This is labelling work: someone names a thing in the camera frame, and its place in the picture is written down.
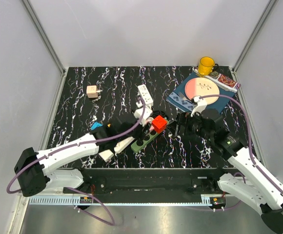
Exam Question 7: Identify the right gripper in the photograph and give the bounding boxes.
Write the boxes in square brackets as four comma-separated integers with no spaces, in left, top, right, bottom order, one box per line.
[165,109,213,141]

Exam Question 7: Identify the white triangular power strip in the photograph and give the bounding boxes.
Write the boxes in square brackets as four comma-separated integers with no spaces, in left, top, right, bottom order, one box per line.
[114,136,134,154]

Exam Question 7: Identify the green power strip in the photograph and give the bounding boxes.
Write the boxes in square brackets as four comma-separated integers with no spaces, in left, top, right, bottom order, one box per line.
[131,131,159,153]

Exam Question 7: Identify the white rectangular power strip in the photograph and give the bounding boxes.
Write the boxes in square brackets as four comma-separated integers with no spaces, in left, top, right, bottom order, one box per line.
[137,84,153,107]

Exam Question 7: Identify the red cube socket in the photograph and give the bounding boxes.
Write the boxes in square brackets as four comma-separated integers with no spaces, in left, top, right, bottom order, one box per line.
[151,115,168,134]

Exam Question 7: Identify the pink cube socket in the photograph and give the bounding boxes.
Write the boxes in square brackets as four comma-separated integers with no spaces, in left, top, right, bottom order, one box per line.
[149,125,154,132]

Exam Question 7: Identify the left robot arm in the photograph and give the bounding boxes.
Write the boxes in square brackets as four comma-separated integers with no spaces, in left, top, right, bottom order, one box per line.
[12,110,151,197]

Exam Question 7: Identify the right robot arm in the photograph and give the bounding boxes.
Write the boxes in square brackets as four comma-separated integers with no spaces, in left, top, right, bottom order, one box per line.
[174,109,283,234]

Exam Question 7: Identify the blue plug adapter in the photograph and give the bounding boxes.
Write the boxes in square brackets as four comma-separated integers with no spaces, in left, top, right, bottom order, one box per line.
[90,122,103,131]

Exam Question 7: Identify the silver fork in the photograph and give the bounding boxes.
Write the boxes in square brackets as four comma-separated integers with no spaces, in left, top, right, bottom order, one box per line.
[178,92,195,103]

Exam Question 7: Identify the white cube charger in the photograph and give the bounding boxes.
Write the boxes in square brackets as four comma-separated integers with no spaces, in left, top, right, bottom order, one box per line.
[99,150,114,162]

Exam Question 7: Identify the pink cream plate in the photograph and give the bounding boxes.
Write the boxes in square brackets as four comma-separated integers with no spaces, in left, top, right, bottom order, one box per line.
[184,78,220,99]

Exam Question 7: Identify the beige cube socket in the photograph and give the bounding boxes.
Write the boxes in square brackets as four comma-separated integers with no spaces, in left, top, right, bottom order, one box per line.
[86,85,101,98]

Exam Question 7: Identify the yellow mug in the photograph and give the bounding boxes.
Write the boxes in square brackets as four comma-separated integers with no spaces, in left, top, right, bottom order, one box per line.
[198,57,219,76]

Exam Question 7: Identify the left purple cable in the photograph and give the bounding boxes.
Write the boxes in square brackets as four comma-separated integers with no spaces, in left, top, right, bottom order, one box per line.
[6,97,147,226]

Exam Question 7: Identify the purple cable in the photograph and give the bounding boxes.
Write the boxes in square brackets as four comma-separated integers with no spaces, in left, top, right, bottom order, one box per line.
[187,94,283,231]
[6,97,147,226]

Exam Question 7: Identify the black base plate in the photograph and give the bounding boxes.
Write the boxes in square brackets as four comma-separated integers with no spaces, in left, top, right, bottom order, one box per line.
[77,168,237,203]

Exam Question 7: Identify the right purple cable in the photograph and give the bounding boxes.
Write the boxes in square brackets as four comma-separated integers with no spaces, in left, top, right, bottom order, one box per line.
[187,94,283,231]

